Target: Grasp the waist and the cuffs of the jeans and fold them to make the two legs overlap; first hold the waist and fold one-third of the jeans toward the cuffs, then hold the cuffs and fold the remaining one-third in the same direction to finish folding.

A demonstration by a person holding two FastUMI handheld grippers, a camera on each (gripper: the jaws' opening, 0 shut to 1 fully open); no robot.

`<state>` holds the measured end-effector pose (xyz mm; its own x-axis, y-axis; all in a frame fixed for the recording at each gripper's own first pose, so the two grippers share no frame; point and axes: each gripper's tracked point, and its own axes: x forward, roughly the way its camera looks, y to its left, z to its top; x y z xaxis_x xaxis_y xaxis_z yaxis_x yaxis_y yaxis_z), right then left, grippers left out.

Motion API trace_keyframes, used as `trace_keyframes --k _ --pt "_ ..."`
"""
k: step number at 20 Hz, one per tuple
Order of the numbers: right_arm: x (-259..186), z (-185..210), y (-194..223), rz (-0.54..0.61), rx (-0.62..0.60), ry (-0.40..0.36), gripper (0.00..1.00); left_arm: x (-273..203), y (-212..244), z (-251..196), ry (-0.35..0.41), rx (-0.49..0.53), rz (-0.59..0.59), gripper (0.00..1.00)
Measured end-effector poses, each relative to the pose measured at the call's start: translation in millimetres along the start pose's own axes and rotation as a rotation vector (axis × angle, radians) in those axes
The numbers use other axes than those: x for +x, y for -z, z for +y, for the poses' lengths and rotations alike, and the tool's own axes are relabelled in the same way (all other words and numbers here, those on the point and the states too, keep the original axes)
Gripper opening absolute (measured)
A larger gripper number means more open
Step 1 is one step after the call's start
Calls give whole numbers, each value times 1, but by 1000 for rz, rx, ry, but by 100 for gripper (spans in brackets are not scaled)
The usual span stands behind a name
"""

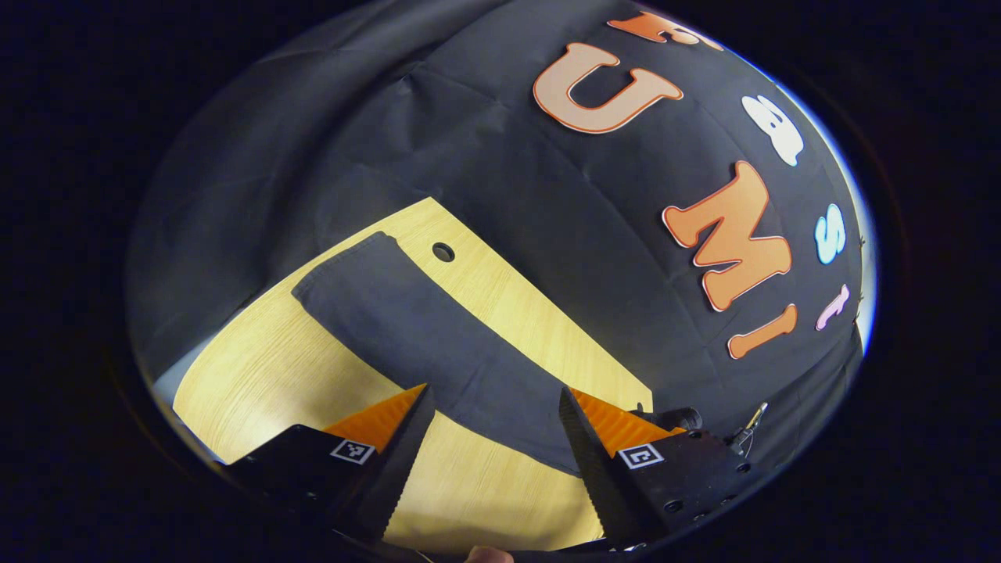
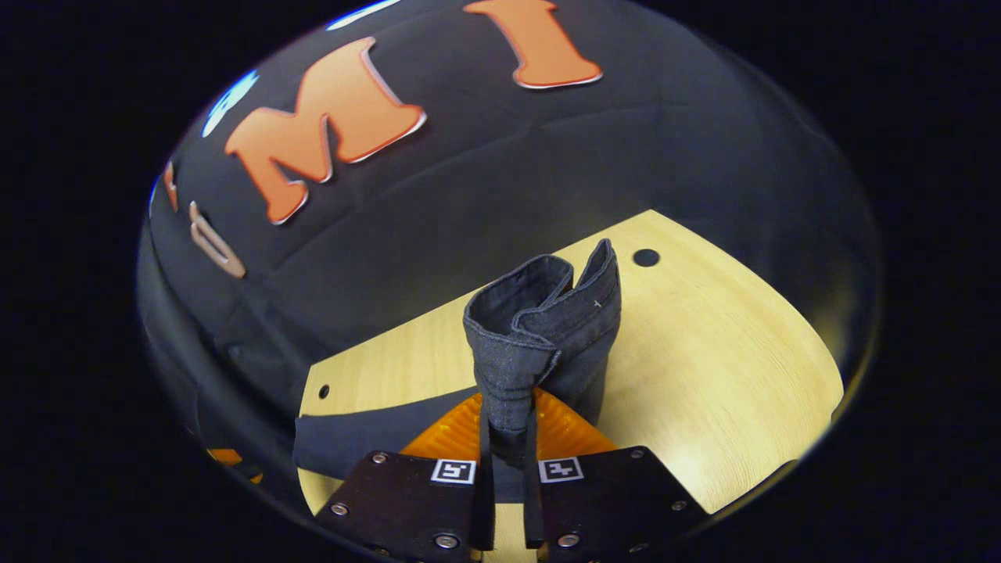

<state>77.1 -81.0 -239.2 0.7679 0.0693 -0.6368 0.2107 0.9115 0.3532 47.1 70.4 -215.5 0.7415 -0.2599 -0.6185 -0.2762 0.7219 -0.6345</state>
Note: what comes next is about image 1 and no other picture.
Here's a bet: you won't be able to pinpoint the dark grey jeans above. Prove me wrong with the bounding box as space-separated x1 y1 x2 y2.
292 231 626 478

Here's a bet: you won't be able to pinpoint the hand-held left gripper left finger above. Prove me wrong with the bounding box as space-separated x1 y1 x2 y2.
227 383 437 544

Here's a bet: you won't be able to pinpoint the black backdrop cloth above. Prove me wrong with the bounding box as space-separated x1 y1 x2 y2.
125 0 869 470

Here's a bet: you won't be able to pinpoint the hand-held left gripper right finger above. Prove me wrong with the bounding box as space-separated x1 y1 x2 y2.
558 385 755 548

